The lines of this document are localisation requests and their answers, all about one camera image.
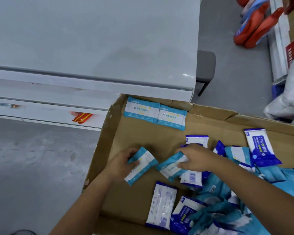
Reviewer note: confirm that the person's left hand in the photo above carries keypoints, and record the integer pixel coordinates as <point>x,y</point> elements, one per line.
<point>118,166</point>

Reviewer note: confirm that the person's right hand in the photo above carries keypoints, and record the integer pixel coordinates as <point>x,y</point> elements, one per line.
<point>201,157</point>

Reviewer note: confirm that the person's right thumb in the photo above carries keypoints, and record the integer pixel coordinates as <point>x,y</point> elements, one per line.
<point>184,165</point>

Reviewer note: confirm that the person's left thumb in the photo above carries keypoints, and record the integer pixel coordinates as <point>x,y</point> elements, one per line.
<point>133,164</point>

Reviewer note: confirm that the light blue wipe packet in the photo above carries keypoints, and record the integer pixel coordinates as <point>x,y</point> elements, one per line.
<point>172,117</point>
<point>144,166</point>
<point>141,109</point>
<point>170,168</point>

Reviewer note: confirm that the person's left forearm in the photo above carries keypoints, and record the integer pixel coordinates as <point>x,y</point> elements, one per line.
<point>88,205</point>

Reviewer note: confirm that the person's right forearm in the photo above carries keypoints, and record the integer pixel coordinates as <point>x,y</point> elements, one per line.
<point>254,193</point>

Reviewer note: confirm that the large brown cardboard box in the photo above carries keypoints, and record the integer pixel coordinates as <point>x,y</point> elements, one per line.
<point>147,137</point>

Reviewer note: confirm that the red yellow striped snack packet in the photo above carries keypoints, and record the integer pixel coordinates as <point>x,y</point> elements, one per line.
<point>82,117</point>

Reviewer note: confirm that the scattered dark blue packets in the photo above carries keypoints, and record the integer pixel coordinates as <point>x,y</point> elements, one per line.
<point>261,146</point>

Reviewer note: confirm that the grey stool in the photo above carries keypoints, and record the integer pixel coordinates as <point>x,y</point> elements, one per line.
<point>205,67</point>

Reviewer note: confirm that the pile of light blue packets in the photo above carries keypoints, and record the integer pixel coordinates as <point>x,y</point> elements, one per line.
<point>284,181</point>

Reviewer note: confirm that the blue plastic crate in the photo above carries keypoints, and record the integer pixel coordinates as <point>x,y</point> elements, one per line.
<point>277,91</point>

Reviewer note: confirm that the white plastic bag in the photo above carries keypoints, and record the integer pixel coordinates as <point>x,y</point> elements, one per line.
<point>290,95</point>

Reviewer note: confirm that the white shelf unit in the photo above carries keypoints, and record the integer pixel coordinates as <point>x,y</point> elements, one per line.
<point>93,41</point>

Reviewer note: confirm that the white metal rack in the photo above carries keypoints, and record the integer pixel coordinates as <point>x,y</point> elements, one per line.
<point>279,51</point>

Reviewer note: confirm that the white blue detergent bottle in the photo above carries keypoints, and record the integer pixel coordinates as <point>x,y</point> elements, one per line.
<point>253,6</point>

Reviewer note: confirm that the red detergent bottle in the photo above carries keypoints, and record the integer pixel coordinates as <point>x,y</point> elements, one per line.
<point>242,0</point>

